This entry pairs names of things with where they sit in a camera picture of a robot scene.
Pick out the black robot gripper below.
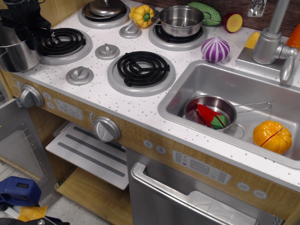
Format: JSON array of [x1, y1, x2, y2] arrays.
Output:
[[0, 0, 55, 50]]

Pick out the tall steel pot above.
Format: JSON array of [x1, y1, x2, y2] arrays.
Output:
[[0, 25, 42, 73]]

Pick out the steel pot lid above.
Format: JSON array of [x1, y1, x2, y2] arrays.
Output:
[[89, 0, 125, 16]]

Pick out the black coil burner left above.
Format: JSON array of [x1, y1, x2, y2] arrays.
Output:
[[40, 28, 86, 56]]

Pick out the black coil burner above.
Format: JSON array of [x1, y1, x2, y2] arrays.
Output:
[[117, 51, 171, 87], [154, 25, 203, 44], [40, 28, 86, 56]]

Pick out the silver oven knob left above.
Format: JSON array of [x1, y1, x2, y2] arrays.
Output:
[[20, 84, 44, 108]]

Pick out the silver oven knob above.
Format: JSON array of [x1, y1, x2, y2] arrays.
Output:
[[94, 116, 121, 143], [20, 84, 44, 108]]

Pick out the silver stovetop knob front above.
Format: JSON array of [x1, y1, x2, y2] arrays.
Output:
[[66, 66, 94, 86]]

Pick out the silver stovetop knob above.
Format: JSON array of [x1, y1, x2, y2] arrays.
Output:
[[119, 22, 142, 39], [95, 43, 120, 60], [66, 66, 94, 86]]

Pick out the silver stovetop knob middle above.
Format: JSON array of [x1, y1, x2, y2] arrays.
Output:
[[95, 43, 120, 60]]

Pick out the silver stovetop knob back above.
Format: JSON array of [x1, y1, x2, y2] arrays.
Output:
[[119, 22, 142, 39]]

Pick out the black coil burner front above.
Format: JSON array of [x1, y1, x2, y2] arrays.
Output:
[[117, 51, 171, 87]]

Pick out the yellow toy bell pepper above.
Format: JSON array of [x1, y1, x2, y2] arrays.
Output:
[[129, 5, 154, 28]]

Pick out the white oven rack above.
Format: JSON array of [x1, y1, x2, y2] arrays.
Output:
[[46, 123, 128, 190]]

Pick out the open oven door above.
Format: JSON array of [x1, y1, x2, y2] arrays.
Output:
[[0, 99, 57, 203]]

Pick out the silver oven knob right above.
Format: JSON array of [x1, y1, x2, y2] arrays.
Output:
[[94, 116, 121, 143]]

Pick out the black coil burner back right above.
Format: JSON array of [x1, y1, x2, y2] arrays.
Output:
[[154, 25, 203, 44]]

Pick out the blue clamp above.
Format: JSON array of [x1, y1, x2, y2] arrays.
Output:
[[0, 176, 42, 206]]

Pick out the green toy cucumber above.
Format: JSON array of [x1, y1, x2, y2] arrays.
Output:
[[188, 2, 222, 26]]

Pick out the purple toy onion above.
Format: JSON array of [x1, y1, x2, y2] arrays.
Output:
[[201, 37, 230, 63]]

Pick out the silver sink basin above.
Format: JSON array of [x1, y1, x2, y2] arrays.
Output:
[[158, 60, 300, 169]]

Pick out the small steel saucepan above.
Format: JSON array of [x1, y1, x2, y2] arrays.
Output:
[[184, 95, 272, 133]]

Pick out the red toy fruit half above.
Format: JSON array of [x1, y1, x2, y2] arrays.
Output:
[[222, 13, 243, 33]]

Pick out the silver dishwasher door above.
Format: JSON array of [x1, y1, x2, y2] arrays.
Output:
[[126, 150, 285, 225]]

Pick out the red toy chili pepper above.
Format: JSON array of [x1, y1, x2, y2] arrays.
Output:
[[197, 104, 227, 129]]

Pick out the yellow toy corn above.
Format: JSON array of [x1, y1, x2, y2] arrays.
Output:
[[245, 32, 260, 49]]

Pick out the silver toy faucet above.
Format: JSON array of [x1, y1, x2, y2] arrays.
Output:
[[235, 0, 299, 83]]

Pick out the orange toy pumpkin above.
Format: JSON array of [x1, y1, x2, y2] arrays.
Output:
[[253, 120, 293, 155]]

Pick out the orange toy carrot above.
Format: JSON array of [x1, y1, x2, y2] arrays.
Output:
[[286, 24, 300, 50]]

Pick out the shallow steel pot with handles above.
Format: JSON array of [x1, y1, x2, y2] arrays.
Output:
[[151, 6, 211, 38]]

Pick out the silver wall hook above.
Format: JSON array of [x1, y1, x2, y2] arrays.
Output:
[[247, 0, 267, 17]]

